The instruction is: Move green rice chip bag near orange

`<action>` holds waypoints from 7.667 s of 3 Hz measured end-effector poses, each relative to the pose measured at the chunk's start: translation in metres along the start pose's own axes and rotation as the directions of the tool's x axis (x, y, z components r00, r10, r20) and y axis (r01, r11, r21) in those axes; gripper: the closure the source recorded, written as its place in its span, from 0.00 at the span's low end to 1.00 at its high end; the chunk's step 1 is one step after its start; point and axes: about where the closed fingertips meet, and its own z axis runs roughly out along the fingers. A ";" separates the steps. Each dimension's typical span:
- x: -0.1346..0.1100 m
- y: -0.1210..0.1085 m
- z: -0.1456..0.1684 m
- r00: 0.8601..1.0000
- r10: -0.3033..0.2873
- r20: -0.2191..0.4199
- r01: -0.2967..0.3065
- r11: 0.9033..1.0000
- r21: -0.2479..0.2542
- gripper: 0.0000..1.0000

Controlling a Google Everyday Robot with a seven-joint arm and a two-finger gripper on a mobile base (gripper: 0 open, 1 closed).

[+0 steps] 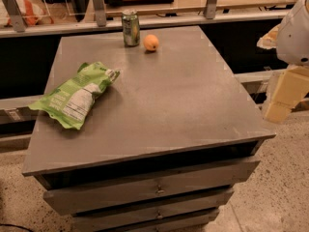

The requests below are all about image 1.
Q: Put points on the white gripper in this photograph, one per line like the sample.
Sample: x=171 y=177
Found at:
x=294 y=39

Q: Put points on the green rice chip bag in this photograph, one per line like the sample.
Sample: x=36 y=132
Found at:
x=71 y=102

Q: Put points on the orange white bag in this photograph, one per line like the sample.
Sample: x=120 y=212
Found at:
x=31 y=11

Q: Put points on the grey drawer cabinet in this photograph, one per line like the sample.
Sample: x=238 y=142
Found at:
x=176 y=107

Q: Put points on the orange fruit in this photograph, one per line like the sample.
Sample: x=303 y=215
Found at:
x=151 y=43

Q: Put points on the green soda can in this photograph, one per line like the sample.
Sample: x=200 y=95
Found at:
x=131 y=28

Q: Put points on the middle grey drawer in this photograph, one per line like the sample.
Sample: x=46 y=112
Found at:
x=153 y=211

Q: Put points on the grey drawer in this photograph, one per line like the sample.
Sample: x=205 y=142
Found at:
x=170 y=223
x=110 y=193
x=153 y=211

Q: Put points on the bottom grey drawer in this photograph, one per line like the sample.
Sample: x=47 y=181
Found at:
x=170 y=223

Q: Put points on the clear acrylic holder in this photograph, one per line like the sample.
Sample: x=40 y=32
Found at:
x=56 y=0

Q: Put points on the top grey drawer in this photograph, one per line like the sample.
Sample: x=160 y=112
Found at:
x=110 y=193

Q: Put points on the right metal bracket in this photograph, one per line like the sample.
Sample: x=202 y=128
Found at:
x=210 y=9

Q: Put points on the metal bracket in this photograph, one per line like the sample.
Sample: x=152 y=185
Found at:
x=99 y=12
x=210 y=9
x=15 y=16

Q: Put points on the middle metal bracket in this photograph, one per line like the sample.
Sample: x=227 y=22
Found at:
x=99 y=12

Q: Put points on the left metal bracket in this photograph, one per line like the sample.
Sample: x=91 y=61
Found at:
x=15 y=16

